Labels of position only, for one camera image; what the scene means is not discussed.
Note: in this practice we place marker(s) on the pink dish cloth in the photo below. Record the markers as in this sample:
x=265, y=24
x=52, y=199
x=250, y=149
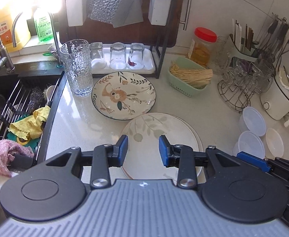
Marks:
x=3, y=153

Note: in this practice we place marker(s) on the floral rabbit print plate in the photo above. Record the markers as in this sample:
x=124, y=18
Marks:
x=124, y=96

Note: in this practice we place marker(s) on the green chopstick holder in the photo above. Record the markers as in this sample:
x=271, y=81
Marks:
x=245, y=54

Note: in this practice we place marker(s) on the black sink drain rack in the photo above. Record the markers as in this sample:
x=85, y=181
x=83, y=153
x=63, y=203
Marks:
x=13, y=98

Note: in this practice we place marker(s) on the clear glass mug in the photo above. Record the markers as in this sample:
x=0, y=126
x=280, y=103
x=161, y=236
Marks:
x=223, y=51

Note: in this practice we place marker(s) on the yellow dish cloth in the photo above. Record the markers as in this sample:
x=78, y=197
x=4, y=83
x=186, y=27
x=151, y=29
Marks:
x=36, y=123

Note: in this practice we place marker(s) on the bundle of dried noodles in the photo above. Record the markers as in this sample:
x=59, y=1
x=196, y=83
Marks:
x=193, y=75

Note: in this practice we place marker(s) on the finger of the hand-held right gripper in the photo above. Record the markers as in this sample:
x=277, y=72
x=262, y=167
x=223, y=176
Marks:
x=254, y=160

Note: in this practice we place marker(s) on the clear glass cup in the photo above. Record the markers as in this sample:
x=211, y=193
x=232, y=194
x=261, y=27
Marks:
x=264, y=76
x=235, y=72

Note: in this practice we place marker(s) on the white electric cooker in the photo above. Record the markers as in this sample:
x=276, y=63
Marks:
x=277, y=98

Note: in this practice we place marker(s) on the yellow detergent bottle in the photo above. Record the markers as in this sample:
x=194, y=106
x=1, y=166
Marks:
x=8, y=29

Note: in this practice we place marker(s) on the white bowl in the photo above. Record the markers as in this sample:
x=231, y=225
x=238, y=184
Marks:
x=254, y=119
x=274, y=142
x=251, y=144

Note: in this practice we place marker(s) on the chrome kitchen faucet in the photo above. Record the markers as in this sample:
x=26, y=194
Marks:
x=0, y=47

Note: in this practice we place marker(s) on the green plastic basket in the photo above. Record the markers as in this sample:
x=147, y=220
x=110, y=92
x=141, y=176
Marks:
x=184, y=87

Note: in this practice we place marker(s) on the row of hanging kitchen utensils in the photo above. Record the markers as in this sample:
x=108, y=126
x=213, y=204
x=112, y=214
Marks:
x=275, y=37

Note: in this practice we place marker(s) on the pale leaf print plate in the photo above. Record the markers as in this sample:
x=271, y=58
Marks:
x=144, y=128

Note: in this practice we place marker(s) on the small clear glass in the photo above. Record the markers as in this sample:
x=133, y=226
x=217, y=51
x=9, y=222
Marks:
x=97, y=56
x=118, y=56
x=136, y=55

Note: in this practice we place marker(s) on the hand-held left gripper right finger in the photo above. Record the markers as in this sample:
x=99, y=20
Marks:
x=163, y=153

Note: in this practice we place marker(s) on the green sponge cloth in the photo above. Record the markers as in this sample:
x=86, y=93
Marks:
x=34, y=142

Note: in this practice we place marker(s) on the red lid plastic jar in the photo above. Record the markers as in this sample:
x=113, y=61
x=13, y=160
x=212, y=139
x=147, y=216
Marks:
x=201, y=48

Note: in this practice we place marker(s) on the black kitchen sink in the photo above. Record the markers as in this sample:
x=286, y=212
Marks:
x=53, y=108

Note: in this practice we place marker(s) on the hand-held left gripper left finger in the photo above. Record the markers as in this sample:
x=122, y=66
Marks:
x=123, y=150

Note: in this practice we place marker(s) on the steel wool scrubber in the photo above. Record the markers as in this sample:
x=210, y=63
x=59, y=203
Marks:
x=35, y=98

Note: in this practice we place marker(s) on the tall textured drinking glass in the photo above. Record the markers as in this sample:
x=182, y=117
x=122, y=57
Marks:
x=76, y=69

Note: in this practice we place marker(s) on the black metal dish rack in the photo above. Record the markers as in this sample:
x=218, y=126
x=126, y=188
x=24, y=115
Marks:
x=159, y=61

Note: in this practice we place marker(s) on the brown cutting board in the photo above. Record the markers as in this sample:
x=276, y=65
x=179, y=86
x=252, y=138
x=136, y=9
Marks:
x=174, y=17

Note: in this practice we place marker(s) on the silver bubble foil sheet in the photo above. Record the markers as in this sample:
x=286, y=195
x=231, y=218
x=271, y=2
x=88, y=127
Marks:
x=115, y=5

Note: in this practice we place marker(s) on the thin curved chrome faucet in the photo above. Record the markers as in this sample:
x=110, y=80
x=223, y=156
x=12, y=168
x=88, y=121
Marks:
x=57, y=42

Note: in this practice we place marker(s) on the green dish soap bottle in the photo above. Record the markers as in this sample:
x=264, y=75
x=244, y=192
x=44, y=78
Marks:
x=43, y=27

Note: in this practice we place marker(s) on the white utensil holder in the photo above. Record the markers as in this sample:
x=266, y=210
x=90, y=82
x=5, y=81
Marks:
x=159, y=8
x=75, y=11

